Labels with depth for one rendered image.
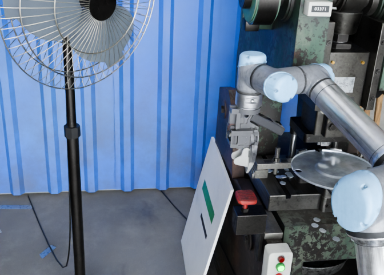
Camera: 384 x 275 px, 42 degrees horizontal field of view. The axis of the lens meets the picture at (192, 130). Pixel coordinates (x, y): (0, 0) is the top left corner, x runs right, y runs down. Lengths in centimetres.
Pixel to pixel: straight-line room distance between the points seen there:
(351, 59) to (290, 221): 55
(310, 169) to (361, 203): 67
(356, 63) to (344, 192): 67
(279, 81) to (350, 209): 37
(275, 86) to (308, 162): 55
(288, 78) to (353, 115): 18
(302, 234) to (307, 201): 12
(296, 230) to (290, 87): 56
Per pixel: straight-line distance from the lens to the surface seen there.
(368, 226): 108
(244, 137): 143
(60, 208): 294
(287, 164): 180
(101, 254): 256
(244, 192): 157
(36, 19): 148
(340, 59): 164
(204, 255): 215
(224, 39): 277
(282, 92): 128
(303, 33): 152
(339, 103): 130
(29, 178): 303
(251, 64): 135
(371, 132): 125
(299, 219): 169
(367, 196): 106
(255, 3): 151
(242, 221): 157
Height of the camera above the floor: 154
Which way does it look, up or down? 23 degrees down
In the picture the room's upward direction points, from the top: 3 degrees clockwise
